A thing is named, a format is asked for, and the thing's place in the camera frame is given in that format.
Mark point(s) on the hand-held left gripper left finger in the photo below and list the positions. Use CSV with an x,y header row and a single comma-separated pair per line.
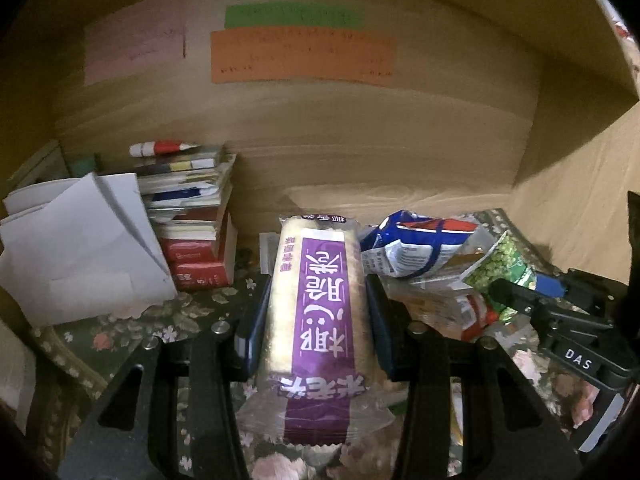
x,y
250,340

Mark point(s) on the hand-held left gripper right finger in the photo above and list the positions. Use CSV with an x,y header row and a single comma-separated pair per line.
x,y
387,340

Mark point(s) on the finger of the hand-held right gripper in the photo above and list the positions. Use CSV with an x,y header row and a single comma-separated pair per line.
x,y
522,302
550,284

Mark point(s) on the green pea packet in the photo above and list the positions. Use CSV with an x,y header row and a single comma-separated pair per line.
x,y
500,265

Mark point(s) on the red snack bag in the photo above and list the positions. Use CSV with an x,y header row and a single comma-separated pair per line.
x,y
472,317

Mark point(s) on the purple wafer packet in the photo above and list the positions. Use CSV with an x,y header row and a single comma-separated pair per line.
x,y
315,300

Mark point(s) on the blue chip bag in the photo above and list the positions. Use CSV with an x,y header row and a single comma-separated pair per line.
x,y
415,250

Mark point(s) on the dark floral tablecloth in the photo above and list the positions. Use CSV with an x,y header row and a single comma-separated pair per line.
x,y
150,320

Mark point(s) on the stack of books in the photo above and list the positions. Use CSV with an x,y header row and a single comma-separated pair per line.
x,y
195,240

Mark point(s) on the white folded papers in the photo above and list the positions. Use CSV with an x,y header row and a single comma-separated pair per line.
x,y
75,260

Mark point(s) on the wooden desk hutch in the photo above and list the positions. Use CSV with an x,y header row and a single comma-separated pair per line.
x,y
350,135

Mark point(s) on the red and white tube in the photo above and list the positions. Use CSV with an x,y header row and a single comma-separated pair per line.
x,y
160,148

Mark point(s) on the orange paper note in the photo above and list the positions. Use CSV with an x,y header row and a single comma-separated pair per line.
x,y
300,57

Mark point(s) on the pink paper note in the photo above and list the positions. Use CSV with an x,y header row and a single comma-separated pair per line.
x,y
130,45

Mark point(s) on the green paper note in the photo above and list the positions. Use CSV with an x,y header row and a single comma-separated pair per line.
x,y
292,16

